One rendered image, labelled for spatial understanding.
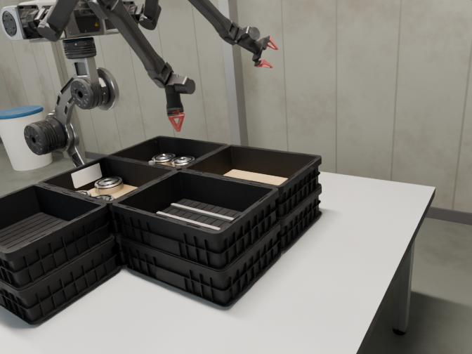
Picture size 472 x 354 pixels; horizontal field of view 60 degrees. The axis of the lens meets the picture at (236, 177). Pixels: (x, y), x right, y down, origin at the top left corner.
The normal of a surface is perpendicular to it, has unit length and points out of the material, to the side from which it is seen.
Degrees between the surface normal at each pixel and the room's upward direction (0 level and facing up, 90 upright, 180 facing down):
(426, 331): 0
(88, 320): 0
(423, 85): 90
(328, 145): 90
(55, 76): 90
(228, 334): 0
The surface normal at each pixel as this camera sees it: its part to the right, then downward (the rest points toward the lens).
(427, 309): -0.09, -0.92
